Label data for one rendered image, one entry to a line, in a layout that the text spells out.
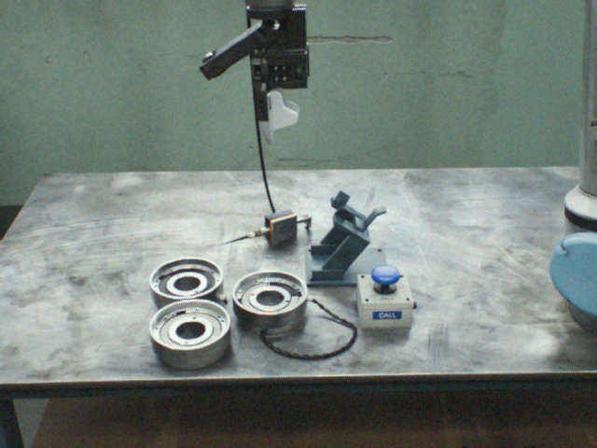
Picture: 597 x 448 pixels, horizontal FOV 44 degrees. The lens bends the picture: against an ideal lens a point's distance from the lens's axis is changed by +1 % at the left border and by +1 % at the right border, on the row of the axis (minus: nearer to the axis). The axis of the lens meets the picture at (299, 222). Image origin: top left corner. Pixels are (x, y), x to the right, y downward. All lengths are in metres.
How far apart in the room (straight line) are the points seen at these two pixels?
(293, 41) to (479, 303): 0.47
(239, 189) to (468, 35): 1.42
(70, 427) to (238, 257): 0.39
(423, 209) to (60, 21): 1.63
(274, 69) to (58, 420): 0.67
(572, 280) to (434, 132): 1.86
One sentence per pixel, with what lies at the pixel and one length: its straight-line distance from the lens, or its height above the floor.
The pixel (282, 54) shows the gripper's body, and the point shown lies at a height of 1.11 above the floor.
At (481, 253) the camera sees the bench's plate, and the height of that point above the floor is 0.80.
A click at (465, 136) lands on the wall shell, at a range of 2.75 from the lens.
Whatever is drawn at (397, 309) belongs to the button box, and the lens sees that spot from 1.01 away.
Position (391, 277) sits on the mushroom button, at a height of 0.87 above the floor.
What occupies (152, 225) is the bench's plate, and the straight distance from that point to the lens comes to 1.28.
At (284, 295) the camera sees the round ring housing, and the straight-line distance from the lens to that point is 1.03.
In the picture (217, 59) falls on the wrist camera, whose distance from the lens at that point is 1.12.
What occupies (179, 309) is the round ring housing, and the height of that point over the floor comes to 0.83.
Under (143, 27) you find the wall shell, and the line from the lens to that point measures 2.57.
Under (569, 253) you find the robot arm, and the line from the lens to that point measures 0.88.
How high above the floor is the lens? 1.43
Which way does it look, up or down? 30 degrees down
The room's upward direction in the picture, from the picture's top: straight up
